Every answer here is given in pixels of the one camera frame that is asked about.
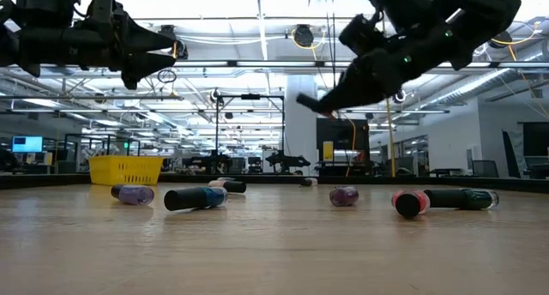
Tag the black wall panel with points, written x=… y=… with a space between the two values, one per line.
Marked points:
x=534 y=140

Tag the black background station frame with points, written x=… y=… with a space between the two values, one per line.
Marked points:
x=251 y=96

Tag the dark green nail polish bottle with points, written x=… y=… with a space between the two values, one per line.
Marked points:
x=463 y=199

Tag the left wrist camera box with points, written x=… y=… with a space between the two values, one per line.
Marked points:
x=103 y=7

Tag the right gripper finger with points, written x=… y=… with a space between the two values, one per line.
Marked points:
x=356 y=89

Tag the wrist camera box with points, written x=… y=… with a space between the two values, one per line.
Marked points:
x=358 y=33
x=103 y=7

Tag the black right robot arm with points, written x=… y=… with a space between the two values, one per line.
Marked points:
x=484 y=12

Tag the coral pink nail polish bottle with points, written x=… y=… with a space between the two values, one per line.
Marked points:
x=409 y=205

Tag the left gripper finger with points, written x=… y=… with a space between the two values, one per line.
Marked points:
x=143 y=65
x=143 y=37

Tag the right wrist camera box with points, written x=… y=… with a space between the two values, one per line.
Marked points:
x=358 y=33

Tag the yellow upright box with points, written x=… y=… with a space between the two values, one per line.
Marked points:
x=328 y=151

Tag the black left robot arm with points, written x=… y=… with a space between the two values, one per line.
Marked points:
x=43 y=46

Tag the black aluminium table frame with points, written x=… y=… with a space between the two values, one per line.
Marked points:
x=514 y=184

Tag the pale mauve nail polish bottle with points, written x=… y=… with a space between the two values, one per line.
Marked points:
x=308 y=182

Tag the yellow slotted plastic basket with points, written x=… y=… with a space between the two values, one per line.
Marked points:
x=126 y=170

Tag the lit computer monitor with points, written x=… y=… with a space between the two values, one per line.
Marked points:
x=27 y=144

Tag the lilac nail polish bottle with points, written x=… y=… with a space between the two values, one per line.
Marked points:
x=137 y=195

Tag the teal blue nail polish bottle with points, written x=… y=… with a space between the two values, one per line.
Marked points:
x=193 y=198

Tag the black mesh office chair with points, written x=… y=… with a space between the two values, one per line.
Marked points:
x=484 y=168

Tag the pale pink nail polish bottle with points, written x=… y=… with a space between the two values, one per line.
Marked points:
x=231 y=186

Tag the black partition panel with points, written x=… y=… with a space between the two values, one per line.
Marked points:
x=339 y=134

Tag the background black robot arm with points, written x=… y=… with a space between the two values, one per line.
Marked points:
x=285 y=160

